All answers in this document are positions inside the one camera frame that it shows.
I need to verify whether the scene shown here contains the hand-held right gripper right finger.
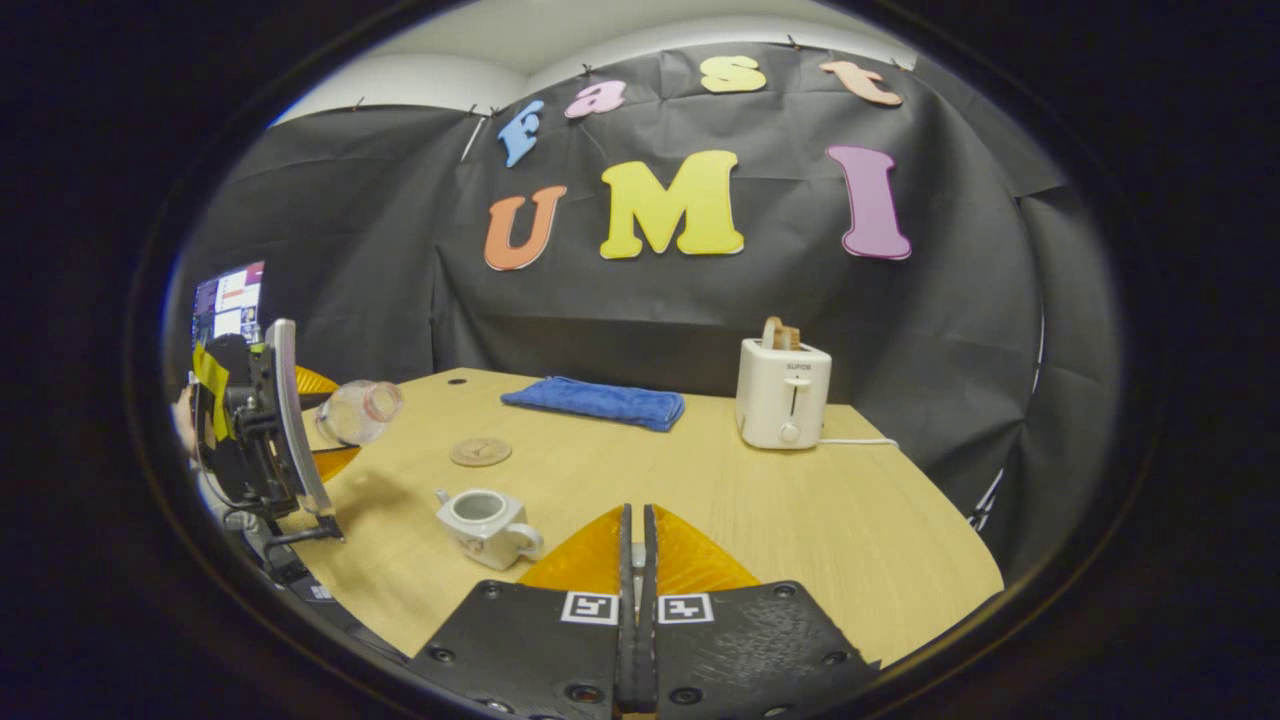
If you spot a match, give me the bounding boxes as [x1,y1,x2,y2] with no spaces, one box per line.
[643,503,883,720]

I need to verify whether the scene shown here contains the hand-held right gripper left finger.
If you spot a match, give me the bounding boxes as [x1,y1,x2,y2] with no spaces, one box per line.
[405,503,638,720]

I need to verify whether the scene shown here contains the clear plastic water bottle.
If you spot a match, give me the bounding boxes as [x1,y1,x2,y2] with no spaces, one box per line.
[316,379,405,447]

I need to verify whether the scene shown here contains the white ceramic teacup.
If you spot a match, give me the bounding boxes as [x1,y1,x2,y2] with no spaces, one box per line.
[435,487,545,571]

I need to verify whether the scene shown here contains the round brown coaster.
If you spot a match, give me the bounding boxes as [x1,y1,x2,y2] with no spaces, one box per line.
[449,436,513,468]

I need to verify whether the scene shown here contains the person's light trousers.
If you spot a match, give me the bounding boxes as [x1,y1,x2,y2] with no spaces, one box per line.
[197,470,273,566]

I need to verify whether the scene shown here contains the computer monitor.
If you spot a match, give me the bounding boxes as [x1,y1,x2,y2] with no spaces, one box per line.
[191,261,267,347]

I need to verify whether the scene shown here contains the white toaster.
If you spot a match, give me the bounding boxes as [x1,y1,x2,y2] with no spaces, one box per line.
[735,337,833,451]

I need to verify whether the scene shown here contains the blue folded towel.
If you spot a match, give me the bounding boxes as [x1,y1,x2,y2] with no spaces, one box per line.
[500,376,686,433]

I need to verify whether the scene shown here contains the black backdrop cloth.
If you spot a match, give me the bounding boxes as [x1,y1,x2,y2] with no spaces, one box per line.
[175,42,1121,581]

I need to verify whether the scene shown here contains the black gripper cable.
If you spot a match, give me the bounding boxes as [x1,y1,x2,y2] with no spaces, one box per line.
[258,518,346,549]

